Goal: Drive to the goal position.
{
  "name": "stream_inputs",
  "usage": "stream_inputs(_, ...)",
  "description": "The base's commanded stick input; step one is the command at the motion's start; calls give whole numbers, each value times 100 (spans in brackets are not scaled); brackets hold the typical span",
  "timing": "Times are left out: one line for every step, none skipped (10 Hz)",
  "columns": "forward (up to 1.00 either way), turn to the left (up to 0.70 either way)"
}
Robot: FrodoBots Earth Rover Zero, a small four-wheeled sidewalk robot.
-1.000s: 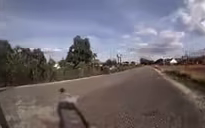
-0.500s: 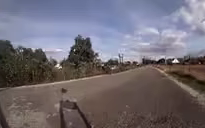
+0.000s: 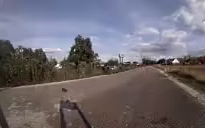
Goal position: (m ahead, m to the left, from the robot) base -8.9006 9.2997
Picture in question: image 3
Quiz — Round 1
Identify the dry grass field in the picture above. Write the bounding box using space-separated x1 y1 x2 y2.
155 63 205 98

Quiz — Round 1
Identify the tall dark green tree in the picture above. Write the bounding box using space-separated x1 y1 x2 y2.
66 34 100 69

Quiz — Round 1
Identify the gravel strip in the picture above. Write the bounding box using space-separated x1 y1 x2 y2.
152 66 205 112

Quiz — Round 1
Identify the lattice pylon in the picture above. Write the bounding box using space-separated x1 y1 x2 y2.
117 53 125 65

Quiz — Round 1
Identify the row of bushes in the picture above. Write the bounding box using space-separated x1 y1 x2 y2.
0 39 138 89

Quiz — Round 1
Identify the white building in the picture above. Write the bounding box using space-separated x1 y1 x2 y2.
171 58 181 65

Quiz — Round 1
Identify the grey asphalt road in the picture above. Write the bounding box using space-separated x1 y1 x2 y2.
0 65 205 128

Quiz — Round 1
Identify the row of low buildings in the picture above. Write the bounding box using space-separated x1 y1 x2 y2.
141 54 205 66

